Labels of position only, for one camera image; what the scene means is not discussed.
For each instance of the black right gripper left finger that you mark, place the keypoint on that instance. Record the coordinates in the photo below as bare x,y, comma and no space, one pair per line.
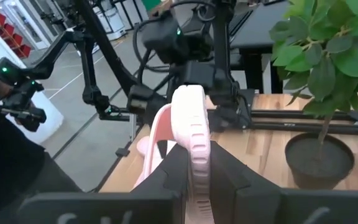
154,202

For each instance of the white round bin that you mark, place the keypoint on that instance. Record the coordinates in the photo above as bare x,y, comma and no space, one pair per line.
45,121

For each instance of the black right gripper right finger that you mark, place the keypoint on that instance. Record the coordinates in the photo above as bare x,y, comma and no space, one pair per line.
259,205

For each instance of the black table edge clamp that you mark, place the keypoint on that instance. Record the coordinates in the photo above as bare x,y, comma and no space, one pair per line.
122,152

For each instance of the person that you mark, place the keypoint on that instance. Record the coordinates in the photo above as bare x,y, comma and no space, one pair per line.
11,174

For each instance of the black rig frame post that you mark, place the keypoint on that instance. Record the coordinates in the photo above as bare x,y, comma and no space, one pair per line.
106,43

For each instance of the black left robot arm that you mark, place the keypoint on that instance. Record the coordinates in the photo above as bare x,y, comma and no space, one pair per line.
222,46

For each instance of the green potted tree black pot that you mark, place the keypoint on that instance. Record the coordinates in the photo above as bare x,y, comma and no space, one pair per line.
322,77

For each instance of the black table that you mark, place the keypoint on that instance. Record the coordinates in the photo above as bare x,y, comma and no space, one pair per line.
259,25

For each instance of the red wall-mounted bins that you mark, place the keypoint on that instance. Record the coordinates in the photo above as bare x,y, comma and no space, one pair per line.
9,31

